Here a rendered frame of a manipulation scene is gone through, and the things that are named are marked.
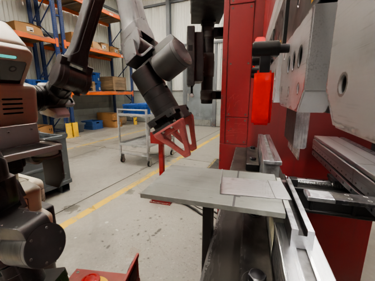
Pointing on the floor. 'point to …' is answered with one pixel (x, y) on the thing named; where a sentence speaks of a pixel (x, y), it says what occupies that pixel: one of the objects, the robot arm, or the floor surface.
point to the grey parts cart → (144, 141)
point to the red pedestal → (160, 162)
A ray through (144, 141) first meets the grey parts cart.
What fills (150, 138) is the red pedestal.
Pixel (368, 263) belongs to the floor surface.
